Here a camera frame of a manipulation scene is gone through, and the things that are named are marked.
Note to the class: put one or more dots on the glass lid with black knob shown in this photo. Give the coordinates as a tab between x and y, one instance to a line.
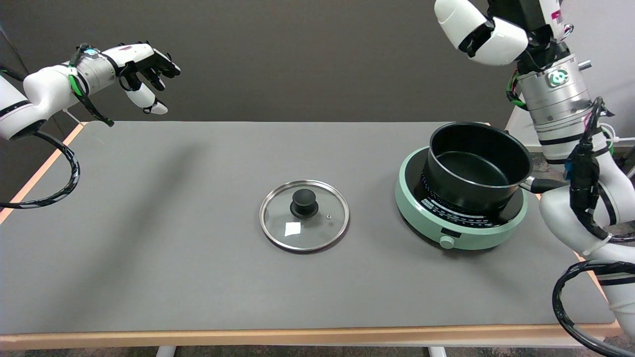
303	203

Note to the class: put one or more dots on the grey table mat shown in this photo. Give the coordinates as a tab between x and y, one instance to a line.
198	248

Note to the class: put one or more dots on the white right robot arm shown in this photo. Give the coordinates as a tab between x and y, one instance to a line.
558	99

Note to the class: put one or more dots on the green round induction cooker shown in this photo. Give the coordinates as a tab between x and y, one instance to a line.
421	220

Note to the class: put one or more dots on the white table leg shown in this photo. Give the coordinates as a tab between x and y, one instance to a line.
165	351
437	351

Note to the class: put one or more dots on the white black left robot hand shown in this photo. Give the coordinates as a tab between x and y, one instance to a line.
134	54

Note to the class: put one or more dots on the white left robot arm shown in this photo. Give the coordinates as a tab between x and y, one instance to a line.
44	89

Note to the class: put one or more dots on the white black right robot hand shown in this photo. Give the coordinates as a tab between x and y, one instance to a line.
503	44

